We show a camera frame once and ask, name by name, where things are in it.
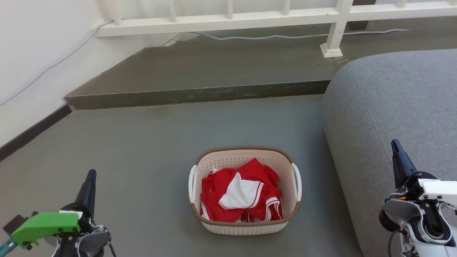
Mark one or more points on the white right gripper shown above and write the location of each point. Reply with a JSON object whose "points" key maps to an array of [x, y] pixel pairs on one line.
{"points": [[441, 191]]}

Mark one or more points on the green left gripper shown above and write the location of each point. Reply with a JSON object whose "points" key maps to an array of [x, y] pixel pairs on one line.
{"points": [[46, 223]]}

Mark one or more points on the cream plastic laundry basket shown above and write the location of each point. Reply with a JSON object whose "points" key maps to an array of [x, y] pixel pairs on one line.
{"points": [[242, 228]]}

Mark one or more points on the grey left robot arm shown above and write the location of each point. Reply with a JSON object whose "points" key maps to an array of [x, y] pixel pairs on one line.
{"points": [[91, 242]]}

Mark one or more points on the grey fabric sofa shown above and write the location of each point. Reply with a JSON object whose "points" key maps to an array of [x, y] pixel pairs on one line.
{"points": [[392, 107]]}

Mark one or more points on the black baseboard strip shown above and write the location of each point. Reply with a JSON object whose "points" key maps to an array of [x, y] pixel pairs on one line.
{"points": [[32, 132]]}

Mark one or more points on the teal plastic connector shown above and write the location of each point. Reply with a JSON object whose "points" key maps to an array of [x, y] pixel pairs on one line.
{"points": [[5, 247]]}

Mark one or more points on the red and white garment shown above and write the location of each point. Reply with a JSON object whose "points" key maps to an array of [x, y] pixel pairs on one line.
{"points": [[217, 192]]}

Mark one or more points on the raised concrete step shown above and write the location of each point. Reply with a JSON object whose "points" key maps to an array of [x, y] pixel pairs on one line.
{"points": [[214, 67]]}

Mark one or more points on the white wooden railing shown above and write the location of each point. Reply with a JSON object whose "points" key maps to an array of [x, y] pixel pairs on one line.
{"points": [[214, 22]]}

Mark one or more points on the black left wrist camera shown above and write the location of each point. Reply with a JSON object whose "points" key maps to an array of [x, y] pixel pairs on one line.
{"points": [[14, 222]]}

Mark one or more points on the dark brown post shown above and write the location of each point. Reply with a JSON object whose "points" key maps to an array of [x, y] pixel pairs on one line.
{"points": [[358, 24]]}

